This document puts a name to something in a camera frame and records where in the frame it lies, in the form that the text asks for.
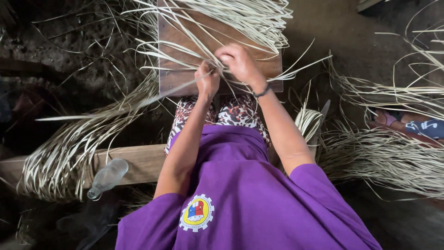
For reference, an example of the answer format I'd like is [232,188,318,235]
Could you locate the clear plastic bottle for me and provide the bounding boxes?
[87,159,129,201]

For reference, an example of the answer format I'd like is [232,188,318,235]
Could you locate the bundle of interwoven palm strips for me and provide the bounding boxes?
[121,0,332,96]

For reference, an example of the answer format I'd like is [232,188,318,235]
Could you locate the long single palm strip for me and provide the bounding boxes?
[35,71,213,122]

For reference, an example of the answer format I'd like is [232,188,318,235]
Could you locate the person's left hand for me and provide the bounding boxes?
[194,60,223,101]

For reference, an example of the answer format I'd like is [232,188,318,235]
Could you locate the spread heap of palm strips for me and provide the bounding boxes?
[317,0,444,201]

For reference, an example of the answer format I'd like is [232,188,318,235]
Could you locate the purple shirt with round emblem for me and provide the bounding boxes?
[115,124,383,250]

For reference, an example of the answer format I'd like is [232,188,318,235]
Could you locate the small coil of palm strips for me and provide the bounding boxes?
[294,104,324,143]

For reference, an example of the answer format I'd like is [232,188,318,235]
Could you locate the knife with metal blade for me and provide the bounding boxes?
[307,99,331,158]

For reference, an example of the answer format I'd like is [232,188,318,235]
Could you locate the black plastic bag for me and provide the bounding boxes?
[55,198,122,250]

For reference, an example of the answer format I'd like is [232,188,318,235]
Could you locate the brown wooden board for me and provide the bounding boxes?
[157,0,284,97]

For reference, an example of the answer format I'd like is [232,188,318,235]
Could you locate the black wrist bracelet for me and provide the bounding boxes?
[252,83,272,98]

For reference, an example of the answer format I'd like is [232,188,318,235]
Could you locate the brown white patterned trousers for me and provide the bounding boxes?
[164,94,272,156]

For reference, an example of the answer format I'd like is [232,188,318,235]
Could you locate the large heap of palm strips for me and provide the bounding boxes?
[17,69,167,203]

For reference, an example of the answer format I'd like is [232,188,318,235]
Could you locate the wooden bench beam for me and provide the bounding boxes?
[0,144,167,190]

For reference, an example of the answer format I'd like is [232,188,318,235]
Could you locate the person's right hand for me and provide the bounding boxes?
[214,43,268,94]

